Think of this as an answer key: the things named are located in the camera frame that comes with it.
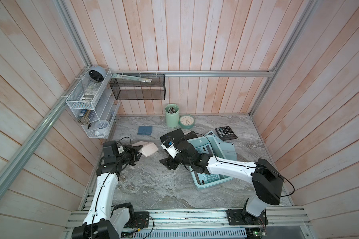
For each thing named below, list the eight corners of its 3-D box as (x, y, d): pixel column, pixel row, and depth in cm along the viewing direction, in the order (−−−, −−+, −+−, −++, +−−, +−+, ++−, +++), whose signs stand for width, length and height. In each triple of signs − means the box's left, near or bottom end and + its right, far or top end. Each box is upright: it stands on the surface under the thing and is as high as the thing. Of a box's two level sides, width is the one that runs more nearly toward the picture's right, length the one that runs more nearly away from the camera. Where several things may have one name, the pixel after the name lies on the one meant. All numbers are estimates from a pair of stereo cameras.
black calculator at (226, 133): (221, 141, 106) (222, 139, 104) (215, 129, 113) (216, 128, 111) (236, 138, 108) (237, 136, 106) (229, 127, 115) (230, 125, 113)
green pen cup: (165, 128, 114) (164, 112, 100) (166, 117, 122) (165, 101, 108) (178, 128, 114) (179, 112, 100) (178, 117, 122) (179, 101, 108)
